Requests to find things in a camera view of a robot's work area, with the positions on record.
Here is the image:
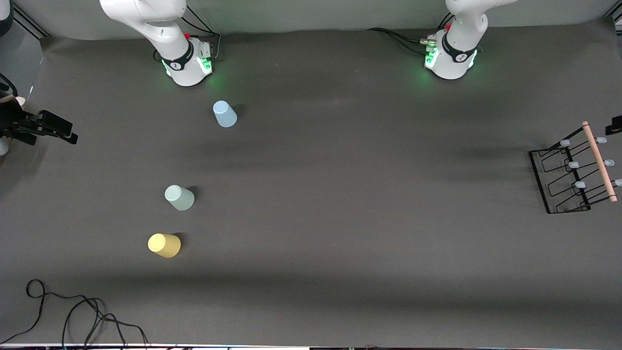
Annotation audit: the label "black wire cup holder rack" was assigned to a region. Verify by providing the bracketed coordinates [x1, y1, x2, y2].
[529, 122, 622, 214]

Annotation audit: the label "pale green plastic cup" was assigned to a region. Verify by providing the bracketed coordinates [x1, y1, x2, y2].
[164, 185, 195, 211]

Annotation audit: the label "yellow plastic cup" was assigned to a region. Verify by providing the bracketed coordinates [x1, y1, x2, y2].
[148, 233, 181, 259]

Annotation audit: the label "light blue plastic cup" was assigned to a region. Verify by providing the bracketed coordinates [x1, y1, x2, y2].
[213, 101, 238, 128]

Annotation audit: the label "dark grey table mat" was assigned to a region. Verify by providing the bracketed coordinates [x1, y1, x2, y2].
[0, 19, 622, 347]

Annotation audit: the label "black frame rail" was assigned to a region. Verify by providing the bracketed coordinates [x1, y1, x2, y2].
[10, 4, 52, 38]

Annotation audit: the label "thin black loose cable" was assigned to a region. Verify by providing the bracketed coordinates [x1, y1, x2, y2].
[0, 279, 149, 347]

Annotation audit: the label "black right arm base cables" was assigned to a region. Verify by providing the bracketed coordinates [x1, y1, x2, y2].
[155, 4, 222, 63]

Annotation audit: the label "black arm base cables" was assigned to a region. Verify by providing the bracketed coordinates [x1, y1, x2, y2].
[155, 4, 222, 63]
[367, 28, 433, 55]

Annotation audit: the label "black left arm base cables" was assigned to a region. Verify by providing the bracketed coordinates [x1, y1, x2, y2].
[367, 28, 433, 55]

